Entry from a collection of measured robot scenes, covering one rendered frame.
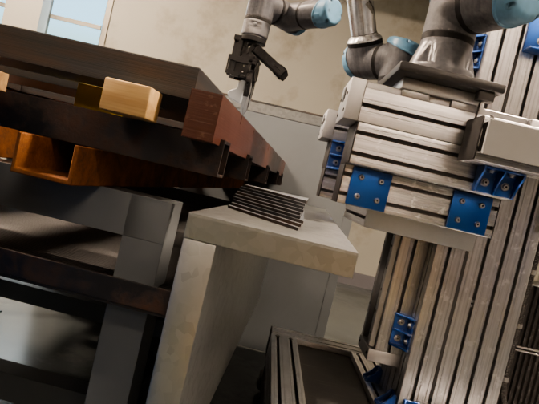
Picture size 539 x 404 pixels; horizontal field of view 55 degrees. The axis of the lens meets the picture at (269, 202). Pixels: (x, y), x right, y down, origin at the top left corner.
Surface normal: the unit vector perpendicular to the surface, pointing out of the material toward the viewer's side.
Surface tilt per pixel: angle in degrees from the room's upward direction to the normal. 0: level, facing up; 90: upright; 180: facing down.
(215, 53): 90
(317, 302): 90
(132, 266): 90
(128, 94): 90
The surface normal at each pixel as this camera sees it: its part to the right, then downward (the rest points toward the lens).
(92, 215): -0.07, 0.03
